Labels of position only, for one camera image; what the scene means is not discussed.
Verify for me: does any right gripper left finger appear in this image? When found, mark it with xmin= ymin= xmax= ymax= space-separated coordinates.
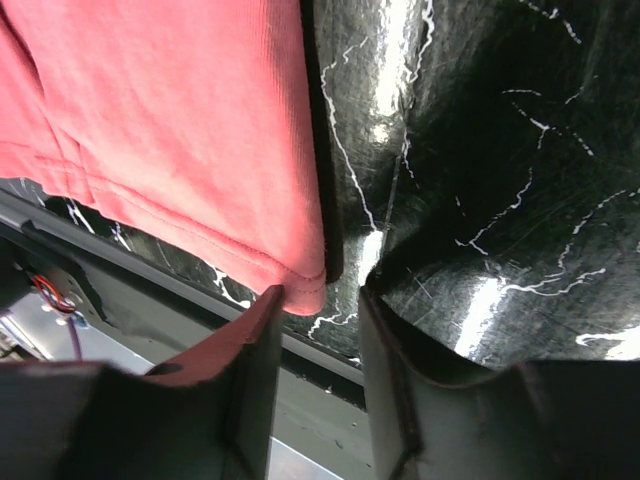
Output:
xmin=1 ymin=286 xmax=284 ymax=479

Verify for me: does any pink t shirt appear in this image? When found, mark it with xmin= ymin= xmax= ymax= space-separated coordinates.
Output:
xmin=1 ymin=1 xmax=327 ymax=315

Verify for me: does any black marble pattern mat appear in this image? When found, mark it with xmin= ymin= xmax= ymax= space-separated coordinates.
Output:
xmin=0 ymin=0 xmax=640 ymax=371

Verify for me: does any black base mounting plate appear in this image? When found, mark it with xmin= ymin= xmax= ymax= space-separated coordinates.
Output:
xmin=1 ymin=181 xmax=375 ymax=479

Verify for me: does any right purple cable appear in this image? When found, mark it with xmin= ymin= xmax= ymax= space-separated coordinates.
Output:
xmin=67 ymin=319 xmax=84 ymax=359

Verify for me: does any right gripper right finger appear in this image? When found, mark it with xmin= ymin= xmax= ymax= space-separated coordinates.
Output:
xmin=359 ymin=288 xmax=639 ymax=479

